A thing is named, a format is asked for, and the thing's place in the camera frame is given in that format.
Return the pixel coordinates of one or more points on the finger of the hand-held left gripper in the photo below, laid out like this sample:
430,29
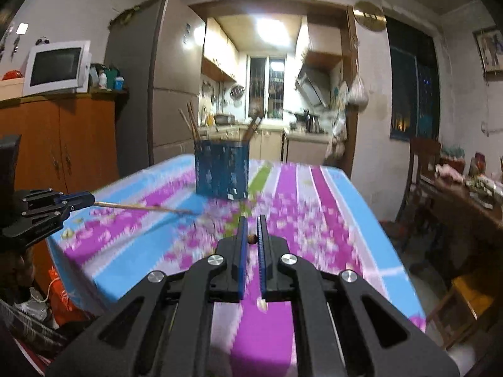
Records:
78,199
47,220

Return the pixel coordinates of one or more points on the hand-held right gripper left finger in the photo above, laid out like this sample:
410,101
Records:
242,263

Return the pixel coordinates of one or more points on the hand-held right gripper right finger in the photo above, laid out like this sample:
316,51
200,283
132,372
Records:
262,263

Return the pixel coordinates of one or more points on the blue perforated utensil holder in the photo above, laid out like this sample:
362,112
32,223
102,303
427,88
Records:
222,169

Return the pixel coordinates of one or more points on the set of wooden chopsticks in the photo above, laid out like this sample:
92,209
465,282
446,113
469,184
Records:
193,125

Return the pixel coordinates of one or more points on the orange wooden cabinet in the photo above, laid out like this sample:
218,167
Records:
59,145

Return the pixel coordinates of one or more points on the purple floral tablecloth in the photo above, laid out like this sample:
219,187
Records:
314,224

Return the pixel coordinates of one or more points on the orange plastic bag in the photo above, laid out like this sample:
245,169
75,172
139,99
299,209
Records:
65,298

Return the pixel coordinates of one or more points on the white microwave oven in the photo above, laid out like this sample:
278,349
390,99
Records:
55,68

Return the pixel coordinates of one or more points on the kitchen counter cabinets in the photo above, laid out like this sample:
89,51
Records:
275,143

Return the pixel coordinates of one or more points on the white bottle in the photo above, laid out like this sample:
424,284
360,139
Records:
103,80

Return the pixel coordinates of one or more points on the grey refrigerator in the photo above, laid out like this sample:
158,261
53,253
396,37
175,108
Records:
165,86

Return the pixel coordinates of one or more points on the metal pot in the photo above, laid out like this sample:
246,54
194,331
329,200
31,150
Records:
224,118

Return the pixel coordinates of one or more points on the electric kettle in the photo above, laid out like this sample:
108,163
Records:
309,122

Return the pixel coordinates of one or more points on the round metal strainer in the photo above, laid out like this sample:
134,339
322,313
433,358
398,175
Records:
237,91

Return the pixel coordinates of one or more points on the kitchen window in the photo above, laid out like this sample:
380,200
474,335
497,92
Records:
267,88

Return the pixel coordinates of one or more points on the wooden chair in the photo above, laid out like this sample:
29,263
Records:
422,172

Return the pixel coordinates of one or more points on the metal range hood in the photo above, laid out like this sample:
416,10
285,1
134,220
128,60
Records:
312,86

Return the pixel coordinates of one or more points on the white plastic bag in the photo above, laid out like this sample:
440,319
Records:
358,92

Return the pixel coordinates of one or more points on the wooden stool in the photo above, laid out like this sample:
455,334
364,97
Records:
459,306

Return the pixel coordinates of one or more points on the pink cloth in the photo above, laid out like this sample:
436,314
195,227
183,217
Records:
448,172

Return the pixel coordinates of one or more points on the dark wooden side table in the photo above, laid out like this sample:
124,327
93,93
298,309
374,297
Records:
467,224

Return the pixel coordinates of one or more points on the ceiling light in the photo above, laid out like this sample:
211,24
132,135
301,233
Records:
271,28

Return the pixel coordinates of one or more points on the red jar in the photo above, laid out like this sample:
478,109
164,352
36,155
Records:
478,164

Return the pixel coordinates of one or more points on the dark curtained window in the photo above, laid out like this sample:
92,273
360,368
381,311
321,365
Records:
412,78

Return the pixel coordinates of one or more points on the gold round wall clock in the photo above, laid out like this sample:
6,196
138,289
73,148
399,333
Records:
369,15

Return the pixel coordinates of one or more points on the framed wall picture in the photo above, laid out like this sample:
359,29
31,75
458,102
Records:
490,49

